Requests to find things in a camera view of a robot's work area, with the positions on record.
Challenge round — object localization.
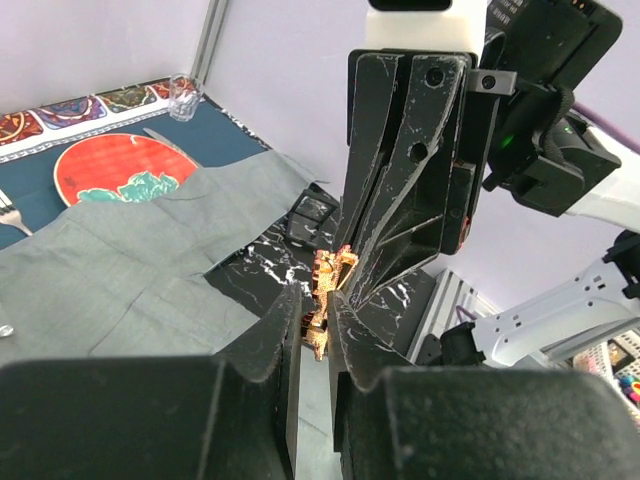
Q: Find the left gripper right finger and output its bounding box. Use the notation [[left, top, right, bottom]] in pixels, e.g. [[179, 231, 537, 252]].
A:
[[328, 292, 639, 479]]

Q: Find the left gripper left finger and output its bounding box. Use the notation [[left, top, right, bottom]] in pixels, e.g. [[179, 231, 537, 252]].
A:
[[1, 284, 303, 479]]

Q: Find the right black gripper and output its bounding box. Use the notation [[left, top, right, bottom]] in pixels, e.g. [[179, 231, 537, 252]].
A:
[[334, 48, 515, 305]]

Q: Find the orange flower brooch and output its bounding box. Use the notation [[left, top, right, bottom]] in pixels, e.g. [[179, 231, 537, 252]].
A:
[[301, 244, 359, 362]]

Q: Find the grey button shirt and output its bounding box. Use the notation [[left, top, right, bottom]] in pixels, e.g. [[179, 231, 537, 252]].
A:
[[1, 151, 314, 364]]

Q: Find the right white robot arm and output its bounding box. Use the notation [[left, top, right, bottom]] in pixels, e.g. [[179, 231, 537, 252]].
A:
[[334, 1, 639, 368]]

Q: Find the far black brooch stand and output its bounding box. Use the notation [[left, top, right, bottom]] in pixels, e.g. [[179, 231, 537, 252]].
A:
[[284, 183, 339, 250]]

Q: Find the clear drinking glass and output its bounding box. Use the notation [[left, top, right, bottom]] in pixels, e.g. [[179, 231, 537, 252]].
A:
[[168, 74, 202, 122]]

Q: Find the silver knife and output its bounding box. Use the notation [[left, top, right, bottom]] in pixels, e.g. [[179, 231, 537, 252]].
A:
[[142, 127, 201, 169]]

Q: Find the red and teal plate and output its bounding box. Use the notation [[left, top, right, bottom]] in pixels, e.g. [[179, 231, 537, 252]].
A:
[[53, 133, 197, 206]]

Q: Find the silver fork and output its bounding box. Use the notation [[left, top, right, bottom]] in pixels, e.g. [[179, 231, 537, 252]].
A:
[[0, 191, 33, 236]]

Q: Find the blue patterned placemat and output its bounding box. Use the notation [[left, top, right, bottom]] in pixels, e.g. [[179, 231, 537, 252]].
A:
[[1, 78, 268, 231]]

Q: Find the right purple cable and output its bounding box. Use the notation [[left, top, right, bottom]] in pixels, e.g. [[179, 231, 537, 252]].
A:
[[574, 99, 640, 155]]

